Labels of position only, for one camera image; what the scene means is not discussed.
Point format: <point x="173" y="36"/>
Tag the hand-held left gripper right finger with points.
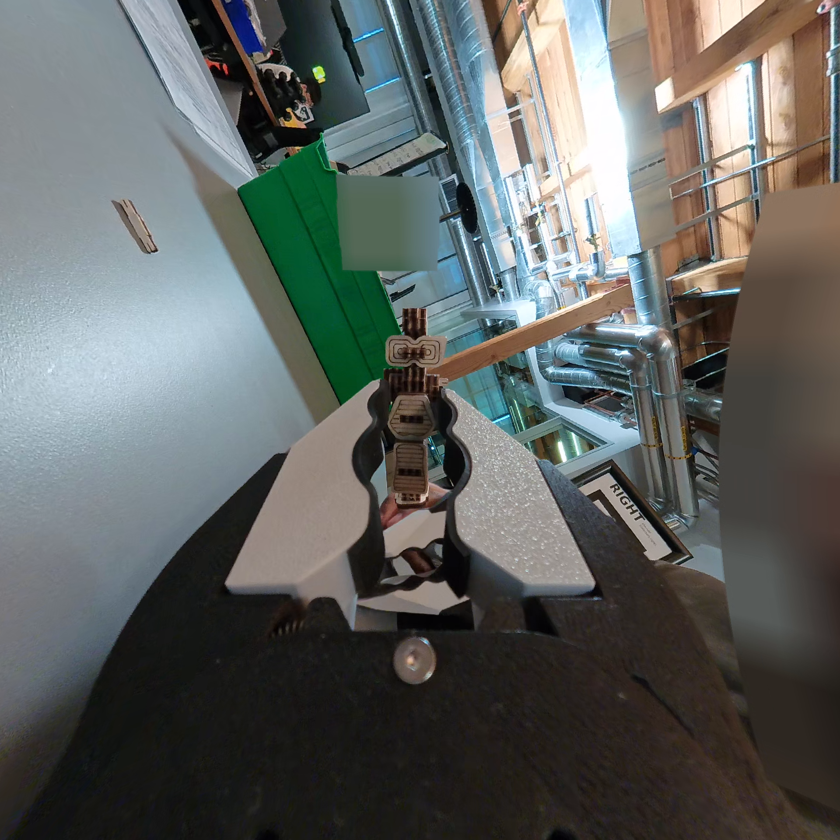
<point x="525" y="518"/>

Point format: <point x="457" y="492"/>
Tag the silver ventilation duct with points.
<point x="459" y="98"/>

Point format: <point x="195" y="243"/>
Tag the small flat wooden piece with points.
<point x="134" y="226"/>

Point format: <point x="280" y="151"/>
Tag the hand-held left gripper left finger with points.
<point x="302" y="518"/>

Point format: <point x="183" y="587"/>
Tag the black framed white sign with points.
<point x="630" y="512"/>

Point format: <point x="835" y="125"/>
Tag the silver insulated pipes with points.
<point x="649" y="407"/>

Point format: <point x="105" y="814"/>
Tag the printed paper sheet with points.
<point x="190" y="79"/>

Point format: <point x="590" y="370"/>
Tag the wooden beam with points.
<point x="544" y="328"/>

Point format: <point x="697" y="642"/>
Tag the green plastic bin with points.
<point x="295" y="229"/>

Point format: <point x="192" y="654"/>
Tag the person's olive brown shirt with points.
<point x="702" y="610"/>

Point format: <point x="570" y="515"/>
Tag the laser-cut wooden model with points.
<point x="407" y="420"/>

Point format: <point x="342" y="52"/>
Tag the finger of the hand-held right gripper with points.
<point x="413" y="598"/>

